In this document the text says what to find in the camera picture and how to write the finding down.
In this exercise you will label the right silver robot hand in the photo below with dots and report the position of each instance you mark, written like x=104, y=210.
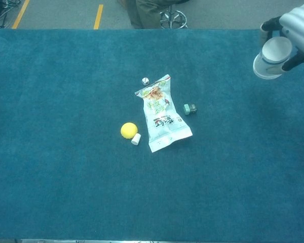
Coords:
x=300, y=22

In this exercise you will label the white paper cup blue stripe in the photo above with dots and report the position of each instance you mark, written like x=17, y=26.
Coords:
x=271, y=58

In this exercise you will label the small green cube toy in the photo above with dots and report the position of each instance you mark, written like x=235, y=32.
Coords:
x=190, y=109

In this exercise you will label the white die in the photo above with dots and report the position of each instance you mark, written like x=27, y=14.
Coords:
x=145, y=81

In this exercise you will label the white printed snack bag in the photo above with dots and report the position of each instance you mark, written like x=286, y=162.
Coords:
x=164, y=124

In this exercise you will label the person in olive trousers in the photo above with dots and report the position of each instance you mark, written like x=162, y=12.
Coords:
x=147, y=12

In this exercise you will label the small white bottle cap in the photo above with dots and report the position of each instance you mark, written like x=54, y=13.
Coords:
x=136, y=139

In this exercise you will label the yellow ball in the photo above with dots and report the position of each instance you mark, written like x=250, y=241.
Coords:
x=128, y=130

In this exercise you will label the teal table cloth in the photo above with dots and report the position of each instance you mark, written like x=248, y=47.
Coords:
x=66, y=152

